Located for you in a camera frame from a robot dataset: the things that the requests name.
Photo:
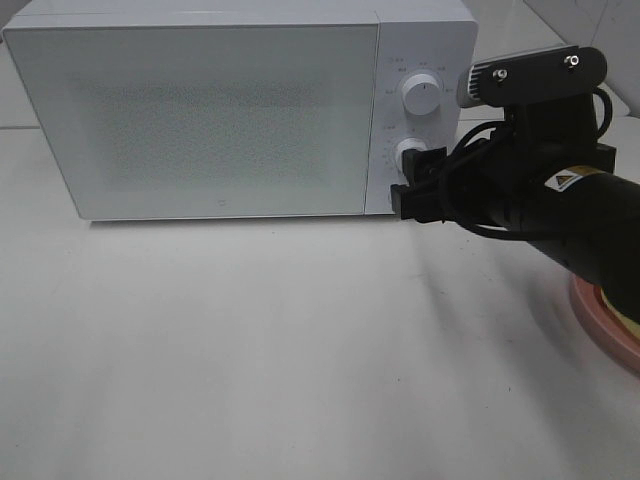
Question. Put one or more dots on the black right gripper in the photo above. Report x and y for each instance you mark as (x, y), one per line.
(486, 179)

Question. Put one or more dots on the pink round plate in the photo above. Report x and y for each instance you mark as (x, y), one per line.
(603, 328)

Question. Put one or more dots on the white microwave door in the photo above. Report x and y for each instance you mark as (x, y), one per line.
(204, 122)

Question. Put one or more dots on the sandwich with lettuce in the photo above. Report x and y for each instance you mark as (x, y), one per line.
(627, 323)

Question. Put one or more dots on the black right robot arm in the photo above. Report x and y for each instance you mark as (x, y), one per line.
(598, 213)

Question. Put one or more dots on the lower white timer knob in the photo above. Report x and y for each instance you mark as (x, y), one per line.
(410, 143)

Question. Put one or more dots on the upper white power knob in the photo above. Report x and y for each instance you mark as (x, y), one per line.
(421, 94)

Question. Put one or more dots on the white microwave oven body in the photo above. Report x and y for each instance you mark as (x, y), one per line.
(436, 37)

